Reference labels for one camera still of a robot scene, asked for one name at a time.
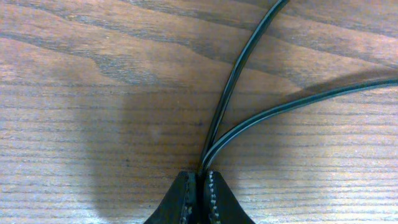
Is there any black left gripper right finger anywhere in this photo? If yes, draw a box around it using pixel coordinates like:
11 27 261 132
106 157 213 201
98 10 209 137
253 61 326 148
203 171 254 224

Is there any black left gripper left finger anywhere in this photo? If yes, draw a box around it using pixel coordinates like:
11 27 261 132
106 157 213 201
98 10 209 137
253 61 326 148
144 171 197 224

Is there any short black usb cable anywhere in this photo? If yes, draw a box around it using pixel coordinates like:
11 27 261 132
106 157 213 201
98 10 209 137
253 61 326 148
197 0 398 175

